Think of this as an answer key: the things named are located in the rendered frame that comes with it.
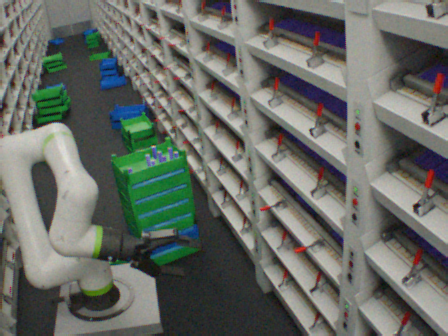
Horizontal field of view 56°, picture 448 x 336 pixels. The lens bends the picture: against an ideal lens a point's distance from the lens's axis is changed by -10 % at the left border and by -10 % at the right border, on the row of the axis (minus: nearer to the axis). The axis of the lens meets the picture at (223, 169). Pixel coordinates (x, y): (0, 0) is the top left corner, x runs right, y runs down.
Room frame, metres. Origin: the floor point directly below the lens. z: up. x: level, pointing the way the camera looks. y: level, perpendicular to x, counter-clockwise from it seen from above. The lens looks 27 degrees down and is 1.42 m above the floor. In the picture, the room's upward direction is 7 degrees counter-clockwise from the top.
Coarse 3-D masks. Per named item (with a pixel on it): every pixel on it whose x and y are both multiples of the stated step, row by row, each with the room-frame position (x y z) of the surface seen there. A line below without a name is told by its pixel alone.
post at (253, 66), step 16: (240, 0) 1.52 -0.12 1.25; (240, 16) 1.53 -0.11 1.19; (256, 16) 1.53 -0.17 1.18; (256, 64) 1.53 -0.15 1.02; (272, 64) 1.54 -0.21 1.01; (240, 80) 1.59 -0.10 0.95; (256, 112) 1.52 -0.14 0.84; (256, 128) 1.52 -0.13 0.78; (256, 160) 1.52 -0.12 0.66; (256, 176) 1.52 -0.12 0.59; (256, 192) 1.53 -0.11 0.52; (256, 208) 1.54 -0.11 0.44; (256, 256) 1.58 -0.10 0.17; (256, 272) 1.60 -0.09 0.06; (272, 288) 1.53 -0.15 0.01
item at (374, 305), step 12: (372, 288) 0.85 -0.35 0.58; (384, 288) 0.84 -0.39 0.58; (360, 300) 0.84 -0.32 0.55; (372, 300) 0.84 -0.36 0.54; (384, 300) 0.83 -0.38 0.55; (396, 300) 0.79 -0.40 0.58; (360, 312) 0.84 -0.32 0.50; (372, 312) 0.81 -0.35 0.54; (384, 312) 0.79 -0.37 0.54; (396, 312) 0.78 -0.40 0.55; (408, 312) 0.70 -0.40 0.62; (372, 324) 0.78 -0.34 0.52; (384, 324) 0.76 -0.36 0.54; (396, 324) 0.74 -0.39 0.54; (408, 324) 0.73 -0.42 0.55; (420, 324) 0.70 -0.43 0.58
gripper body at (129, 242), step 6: (126, 240) 1.00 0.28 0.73; (132, 240) 1.01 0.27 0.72; (138, 240) 1.02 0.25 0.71; (126, 246) 0.99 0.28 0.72; (132, 246) 1.00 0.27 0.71; (138, 246) 1.01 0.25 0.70; (144, 246) 1.01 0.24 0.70; (150, 246) 1.02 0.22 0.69; (126, 252) 0.98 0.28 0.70; (132, 252) 0.99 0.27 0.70; (138, 252) 1.01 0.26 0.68; (150, 252) 1.02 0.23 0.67; (120, 258) 0.98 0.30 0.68; (126, 258) 0.98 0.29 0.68; (132, 258) 0.99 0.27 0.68; (144, 258) 1.02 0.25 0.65
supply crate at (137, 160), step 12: (168, 144) 2.06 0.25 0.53; (132, 156) 1.99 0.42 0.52; (144, 156) 2.01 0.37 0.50; (168, 156) 2.02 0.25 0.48; (180, 156) 1.97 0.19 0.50; (120, 168) 1.95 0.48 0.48; (132, 168) 1.93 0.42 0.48; (144, 168) 1.81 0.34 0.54; (156, 168) 1.83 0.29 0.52; (168, 168) 1.86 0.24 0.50; (132, 180) 1.78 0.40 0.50; (144, 180) 1.80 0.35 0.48
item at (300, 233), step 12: (264, 180) 1.52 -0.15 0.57; (276, 180) 1.52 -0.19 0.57; (264, 192) 1.49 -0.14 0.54; (276, 216) 1.38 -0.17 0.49; (288, 216) 1.31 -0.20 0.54; (288, 228) 1.27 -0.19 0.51; (300, 228) 1.23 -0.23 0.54; (300, 240) 1.18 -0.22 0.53; (312, 240) 1.16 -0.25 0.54; (312, 252) 1.11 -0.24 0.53; (324, 252) 1.09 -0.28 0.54; (324, 264) 1.04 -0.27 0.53; (336, 264) 1.02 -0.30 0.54; (336, 276) 0.93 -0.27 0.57
